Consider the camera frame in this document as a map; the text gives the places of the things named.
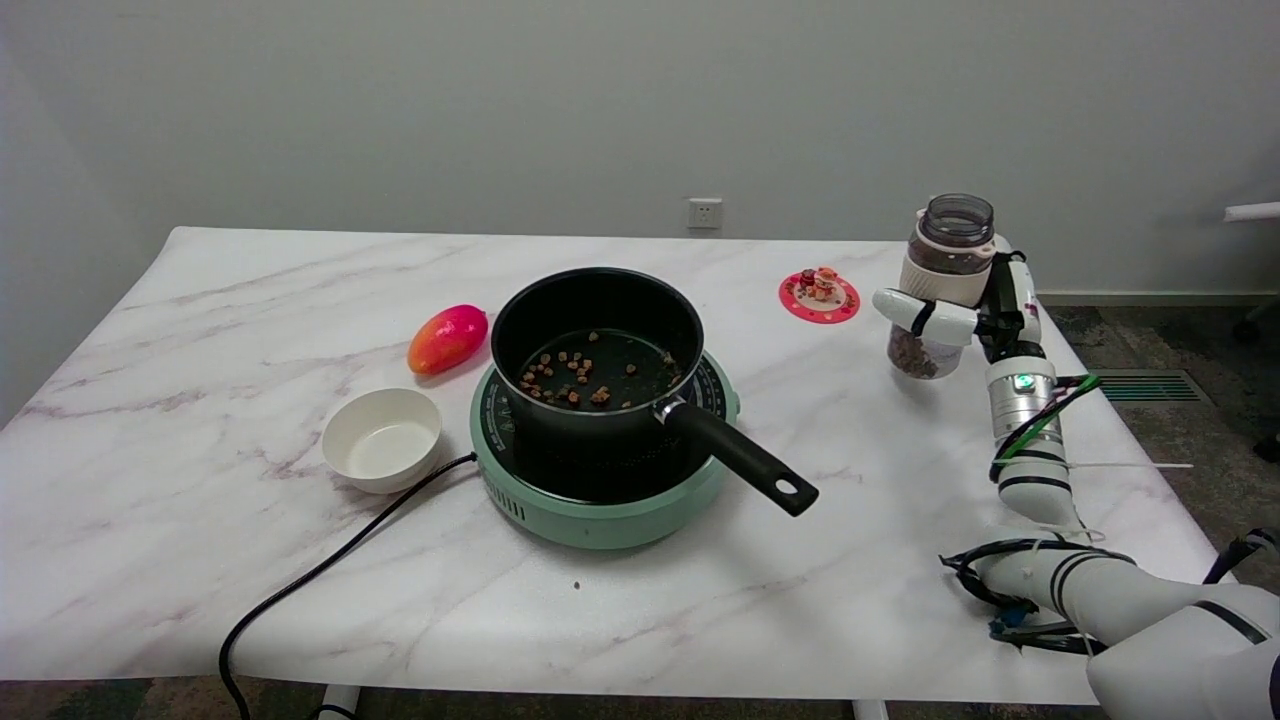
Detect green induction cooker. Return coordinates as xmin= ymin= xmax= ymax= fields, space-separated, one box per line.
xmin=470 ymin=350 xmax=741 ymax=551

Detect black saucepan with handle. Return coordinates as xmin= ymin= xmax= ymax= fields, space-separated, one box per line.
xmin=490 ymin=267 xmax=821 ymax=518

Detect black power cable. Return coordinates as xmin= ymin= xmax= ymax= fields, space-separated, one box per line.
xmin=218 ymin=452 xmax=481 ymax=720

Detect floor vent grille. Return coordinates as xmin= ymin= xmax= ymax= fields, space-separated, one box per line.
xmin=1085 ymin=370 xmax=1213 ymax=406

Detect clear jar with brown contents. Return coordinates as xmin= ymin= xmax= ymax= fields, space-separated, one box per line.
xmin=886 ymin=193 xmax=998 ymax=381

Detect brown food pieces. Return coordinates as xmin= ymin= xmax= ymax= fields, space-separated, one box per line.
xmin=518 ymin=330 xmax=681 ymax=409

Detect red orange mango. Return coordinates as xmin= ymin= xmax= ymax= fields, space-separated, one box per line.
xmin=407 ymin=304 xmax=490 ymax=377

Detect pink coaster with toy figures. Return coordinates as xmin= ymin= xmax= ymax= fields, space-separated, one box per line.
xmin=779 ymin=266 xmax=862 ymax=325

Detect white bowl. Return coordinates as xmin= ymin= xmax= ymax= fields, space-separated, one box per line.
xmin=322 ymin=388 xmax=444 ymax=495

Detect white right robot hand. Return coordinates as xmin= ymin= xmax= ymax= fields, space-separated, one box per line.
xmin=873 ymin=235 xmax=1046 ymax=366

